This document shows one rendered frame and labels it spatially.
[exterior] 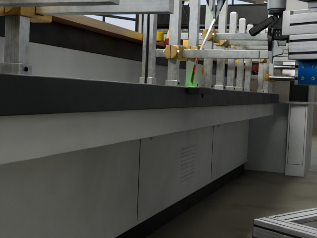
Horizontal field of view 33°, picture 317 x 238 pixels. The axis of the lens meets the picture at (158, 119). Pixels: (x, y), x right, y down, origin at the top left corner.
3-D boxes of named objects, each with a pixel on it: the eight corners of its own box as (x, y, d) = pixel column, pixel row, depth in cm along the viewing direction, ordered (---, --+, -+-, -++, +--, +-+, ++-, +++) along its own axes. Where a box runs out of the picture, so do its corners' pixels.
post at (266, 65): (267, 102, 415) (271, 40, 413) (266, 102, 412) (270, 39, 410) (262, 102, 417) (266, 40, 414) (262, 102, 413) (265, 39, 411)
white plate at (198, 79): (204, 88, 235) (204, 65, 234) (186, 87, 210) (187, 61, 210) (203, 88, 235) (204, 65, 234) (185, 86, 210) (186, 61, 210)
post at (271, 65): (272, 98, 439) (275, 39, 436) (271, 98, 435) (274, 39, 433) (268, 98, 440) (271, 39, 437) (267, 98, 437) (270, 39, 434)
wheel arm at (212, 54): (259, 61, 197) (260, 49, 197) (258, 61, 194) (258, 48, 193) (149, 59, 212) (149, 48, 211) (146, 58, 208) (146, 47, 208)
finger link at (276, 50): (282, 63, 214) (283, 39, 213) (267, 63, 216) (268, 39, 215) (283, 63, 217) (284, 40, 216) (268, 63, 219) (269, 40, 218)
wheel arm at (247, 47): (291, 50, 290) (292, 43, 290) (290, 49, 287) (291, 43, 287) (202, 49, 307) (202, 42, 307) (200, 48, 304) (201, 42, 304)
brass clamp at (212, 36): (220, 43, 256) (220, 32, 256) (212, 40, 243) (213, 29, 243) (207, 43, 258) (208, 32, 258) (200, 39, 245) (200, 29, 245)
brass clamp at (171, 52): (188, 61, 210) (189, 48, 209) (178, 58, 197) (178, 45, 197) (173, 60, 212) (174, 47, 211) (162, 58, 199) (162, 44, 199)
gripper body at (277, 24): (287, 39, 212) (288, 8, 212) (265, 39, 215) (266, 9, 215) (289, 41, 219) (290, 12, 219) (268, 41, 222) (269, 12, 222)
